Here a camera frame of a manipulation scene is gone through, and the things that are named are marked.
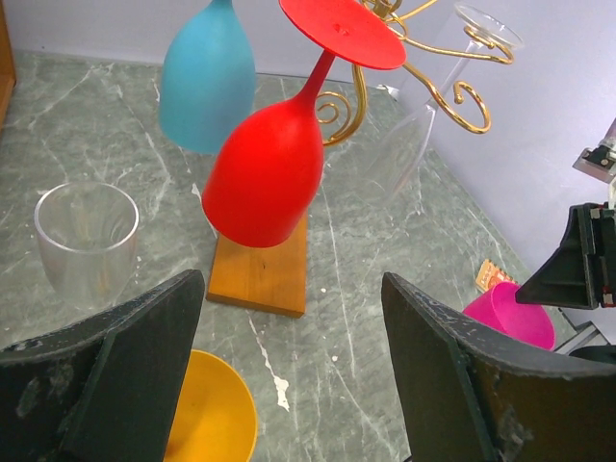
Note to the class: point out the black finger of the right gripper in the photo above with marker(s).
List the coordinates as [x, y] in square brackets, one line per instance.
[566, 278]

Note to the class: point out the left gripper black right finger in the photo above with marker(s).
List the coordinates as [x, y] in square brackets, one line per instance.
[470, 393]

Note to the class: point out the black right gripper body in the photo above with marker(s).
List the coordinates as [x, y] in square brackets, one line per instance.
[601, 258]

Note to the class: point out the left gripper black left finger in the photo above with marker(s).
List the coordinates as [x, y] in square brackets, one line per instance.
[104, 388]

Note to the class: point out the magenta wine glass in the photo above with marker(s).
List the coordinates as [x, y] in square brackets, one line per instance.
[528, 323]

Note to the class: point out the yellow wine glass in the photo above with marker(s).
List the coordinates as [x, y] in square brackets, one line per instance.
[216, 417]

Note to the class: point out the clear wine glass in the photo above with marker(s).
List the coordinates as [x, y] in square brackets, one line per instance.
[397, 156]
[87, 241]

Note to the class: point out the red wine glass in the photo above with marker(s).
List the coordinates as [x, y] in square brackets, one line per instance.
[268, 171]

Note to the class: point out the blue wine glass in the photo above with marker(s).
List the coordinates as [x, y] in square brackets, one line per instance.
[208, 80]

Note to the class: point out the wooden dish rack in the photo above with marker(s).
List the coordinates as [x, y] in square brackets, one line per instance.
[7, 66]

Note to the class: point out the orange printed card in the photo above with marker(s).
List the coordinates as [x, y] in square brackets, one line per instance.
[489, 275]

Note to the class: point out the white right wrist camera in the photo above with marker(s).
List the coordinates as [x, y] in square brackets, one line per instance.
[599, 163]

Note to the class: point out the gold wire wine glass rack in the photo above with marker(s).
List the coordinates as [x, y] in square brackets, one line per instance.
[273, 279]

